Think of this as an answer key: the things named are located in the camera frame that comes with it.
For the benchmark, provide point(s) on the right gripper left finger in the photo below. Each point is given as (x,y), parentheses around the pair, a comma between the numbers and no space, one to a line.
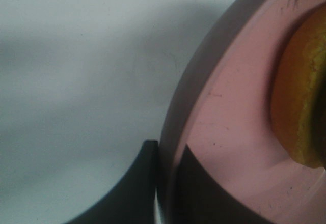
(132,200)

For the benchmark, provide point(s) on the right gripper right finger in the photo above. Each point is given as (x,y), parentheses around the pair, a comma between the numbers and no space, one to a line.
(199,199)

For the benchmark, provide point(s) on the pink round plate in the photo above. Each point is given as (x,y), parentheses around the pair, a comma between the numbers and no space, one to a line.
(220,110)

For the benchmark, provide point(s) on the burger with lettuce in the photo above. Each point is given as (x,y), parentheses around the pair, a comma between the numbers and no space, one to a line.
(297,106)

